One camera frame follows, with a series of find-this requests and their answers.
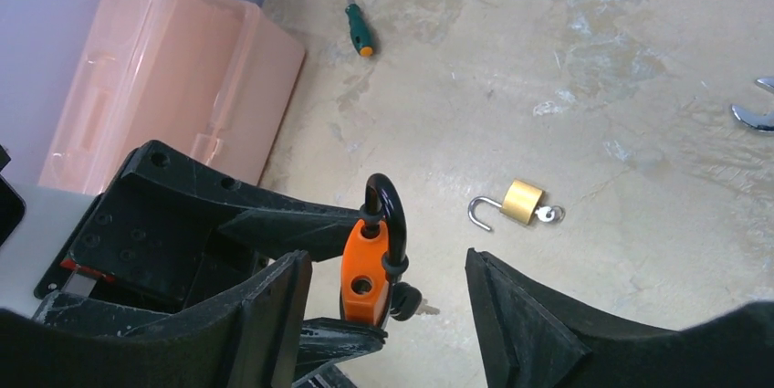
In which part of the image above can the pink plastic storage box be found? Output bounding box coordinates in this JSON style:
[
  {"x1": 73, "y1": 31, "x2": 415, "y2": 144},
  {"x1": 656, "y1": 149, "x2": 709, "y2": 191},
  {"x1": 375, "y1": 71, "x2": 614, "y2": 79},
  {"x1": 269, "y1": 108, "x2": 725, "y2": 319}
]
[{"x1": 39, "y1": 0, "x2": 306, "y2": 195}]

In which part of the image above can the large silver wrench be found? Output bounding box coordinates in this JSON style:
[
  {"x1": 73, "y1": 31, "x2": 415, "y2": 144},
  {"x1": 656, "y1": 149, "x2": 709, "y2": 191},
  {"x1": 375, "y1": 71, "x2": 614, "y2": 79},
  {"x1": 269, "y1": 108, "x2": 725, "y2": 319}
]
[{"x1": 730, "y1": 75, "x2": 774, "y2": 134}]

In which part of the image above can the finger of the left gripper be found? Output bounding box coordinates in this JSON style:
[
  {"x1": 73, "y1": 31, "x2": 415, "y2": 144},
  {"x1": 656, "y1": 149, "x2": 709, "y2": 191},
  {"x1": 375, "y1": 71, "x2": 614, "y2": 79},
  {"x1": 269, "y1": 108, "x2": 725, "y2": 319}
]
[{"x1": 50, "y1": 141, "x2": 386, "y2": 387}]

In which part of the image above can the brass padlock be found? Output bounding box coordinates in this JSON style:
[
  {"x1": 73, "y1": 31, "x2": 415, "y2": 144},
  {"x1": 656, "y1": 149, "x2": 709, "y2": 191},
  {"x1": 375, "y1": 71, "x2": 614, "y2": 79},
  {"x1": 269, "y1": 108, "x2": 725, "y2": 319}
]
[{"x1": 467, "y1": 179, "x2": 545, "y2": 232}]

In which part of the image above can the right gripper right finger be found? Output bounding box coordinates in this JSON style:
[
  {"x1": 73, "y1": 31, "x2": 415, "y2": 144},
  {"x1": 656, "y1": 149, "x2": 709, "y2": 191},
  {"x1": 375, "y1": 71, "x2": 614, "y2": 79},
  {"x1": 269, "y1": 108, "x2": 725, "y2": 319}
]
[{"x1": 465, "y1": 249, "x2": 773, "y2": 387}]

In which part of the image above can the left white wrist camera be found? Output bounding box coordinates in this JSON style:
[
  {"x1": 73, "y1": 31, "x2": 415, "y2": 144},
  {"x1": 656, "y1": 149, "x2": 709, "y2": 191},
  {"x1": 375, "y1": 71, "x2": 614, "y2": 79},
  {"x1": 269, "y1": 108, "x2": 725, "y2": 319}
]
[{"x1": 1, "y1": 177, "x2": 94, "y2": 318}]

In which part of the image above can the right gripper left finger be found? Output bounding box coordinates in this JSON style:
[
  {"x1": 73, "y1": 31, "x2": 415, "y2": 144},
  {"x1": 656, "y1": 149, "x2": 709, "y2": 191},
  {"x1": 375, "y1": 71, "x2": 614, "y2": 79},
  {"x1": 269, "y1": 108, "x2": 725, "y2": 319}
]
[{"x1": 1, "y1": 251, "x2": 312, "y2": 387}]

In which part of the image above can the black key bunch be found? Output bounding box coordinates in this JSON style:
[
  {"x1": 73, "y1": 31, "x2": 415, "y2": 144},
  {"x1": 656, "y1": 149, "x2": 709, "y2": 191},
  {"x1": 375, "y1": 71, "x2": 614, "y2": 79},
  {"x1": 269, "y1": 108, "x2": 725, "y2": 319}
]
[{"x1": 389, "y1": 282, "x2": 441, "y2": 321}]

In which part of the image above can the green handled screwdriver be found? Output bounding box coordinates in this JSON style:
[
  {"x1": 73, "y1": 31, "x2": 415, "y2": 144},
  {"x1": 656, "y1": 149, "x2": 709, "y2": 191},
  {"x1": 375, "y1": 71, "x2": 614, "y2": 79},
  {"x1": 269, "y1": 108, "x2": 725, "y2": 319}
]
[{"x1": 344, "y1": 0, "x2": 375, "y2": 58}]

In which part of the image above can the orange black padlock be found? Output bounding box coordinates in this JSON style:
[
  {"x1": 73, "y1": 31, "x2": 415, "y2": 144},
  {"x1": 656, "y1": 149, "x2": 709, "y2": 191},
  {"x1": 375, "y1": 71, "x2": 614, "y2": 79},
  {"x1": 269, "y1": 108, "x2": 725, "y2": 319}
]
[{"x1": 340, "y1": 173, "x2": 409, "y2": 329}]

